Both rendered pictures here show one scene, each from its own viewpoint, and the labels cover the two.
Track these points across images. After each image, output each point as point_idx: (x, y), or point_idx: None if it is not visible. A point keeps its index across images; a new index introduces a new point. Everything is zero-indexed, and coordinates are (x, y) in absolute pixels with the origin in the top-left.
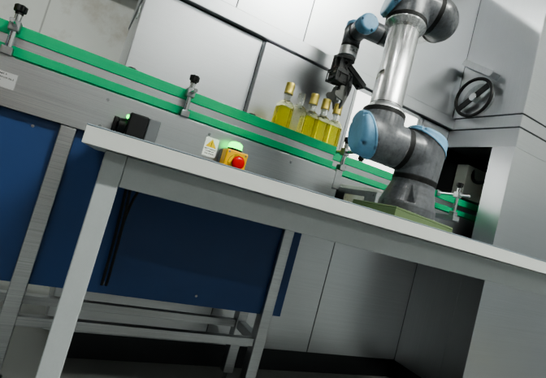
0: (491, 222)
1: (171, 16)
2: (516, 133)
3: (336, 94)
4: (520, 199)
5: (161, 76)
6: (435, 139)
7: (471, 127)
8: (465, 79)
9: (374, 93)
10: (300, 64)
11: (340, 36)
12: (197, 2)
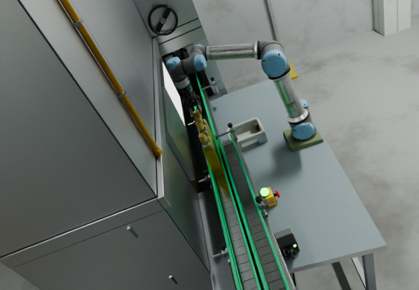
0: (218, 78)
1: (172, 199)
2: (202, 30)
3: (201, 110)
4: None
5: (193, 227)
6: (308, 105)
7: (171, 37)
8: (141, 7)
9: (296, 113)
10: (168, 116)
11: (144, 68)
12: (168, 171)
